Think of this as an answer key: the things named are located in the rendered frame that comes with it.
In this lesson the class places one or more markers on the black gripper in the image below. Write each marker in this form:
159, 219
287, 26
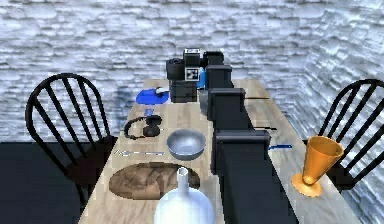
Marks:
182, 91

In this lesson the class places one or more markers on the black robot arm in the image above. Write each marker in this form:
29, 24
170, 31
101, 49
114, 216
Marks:
240, 166

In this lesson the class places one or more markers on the blue bottle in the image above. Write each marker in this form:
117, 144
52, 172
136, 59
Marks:
201, 80

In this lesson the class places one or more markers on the small white grey object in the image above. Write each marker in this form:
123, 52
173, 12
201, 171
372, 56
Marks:
162, 90

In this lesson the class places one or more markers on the blue pen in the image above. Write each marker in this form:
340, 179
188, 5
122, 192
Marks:
281, 146

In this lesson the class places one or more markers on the grey metal bowl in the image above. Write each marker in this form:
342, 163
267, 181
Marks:
186, 143

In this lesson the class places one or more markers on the black pencil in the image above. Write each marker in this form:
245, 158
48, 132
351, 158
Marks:
266, 128
258, 98

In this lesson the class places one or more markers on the black headphones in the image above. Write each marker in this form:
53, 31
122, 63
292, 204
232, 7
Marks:
151, 130

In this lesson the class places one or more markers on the wooden dining table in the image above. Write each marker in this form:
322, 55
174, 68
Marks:
300, 116

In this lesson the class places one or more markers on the blue plate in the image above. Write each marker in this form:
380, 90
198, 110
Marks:
148, 97

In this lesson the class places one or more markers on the grey cup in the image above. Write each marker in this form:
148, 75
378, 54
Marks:
202, 101

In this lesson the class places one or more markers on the brown oval wooden platter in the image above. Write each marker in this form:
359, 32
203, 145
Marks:
143, 181

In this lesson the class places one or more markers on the small blue square object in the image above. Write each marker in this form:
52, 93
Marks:
149, 112

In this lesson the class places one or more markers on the orange cone-shaped cup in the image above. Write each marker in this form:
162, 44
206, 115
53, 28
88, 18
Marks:
320, 156

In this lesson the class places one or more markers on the black spindle-back chair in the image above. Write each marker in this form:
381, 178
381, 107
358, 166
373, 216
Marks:
86, 163
346, 176

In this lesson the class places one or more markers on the white glass vase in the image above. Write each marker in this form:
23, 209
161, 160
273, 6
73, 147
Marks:
183, 208

